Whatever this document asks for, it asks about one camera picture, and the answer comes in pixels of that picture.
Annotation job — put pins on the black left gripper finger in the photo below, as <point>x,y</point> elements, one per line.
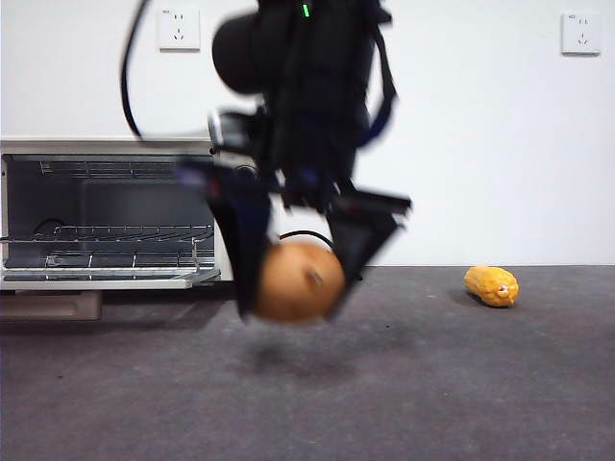
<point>242,225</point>
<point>360,235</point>

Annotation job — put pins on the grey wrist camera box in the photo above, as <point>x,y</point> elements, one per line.
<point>233,130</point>

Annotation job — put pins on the brown potato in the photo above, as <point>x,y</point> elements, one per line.
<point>293,283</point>

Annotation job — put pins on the white toaster oven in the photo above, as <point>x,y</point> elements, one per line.
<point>19,149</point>

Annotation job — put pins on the white wall socket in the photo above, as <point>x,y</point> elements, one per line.
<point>179,29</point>
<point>580,33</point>

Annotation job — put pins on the white glass oven door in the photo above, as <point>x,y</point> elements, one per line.
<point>96,283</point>

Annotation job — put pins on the yellow corn cob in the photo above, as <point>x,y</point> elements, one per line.
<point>485,283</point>

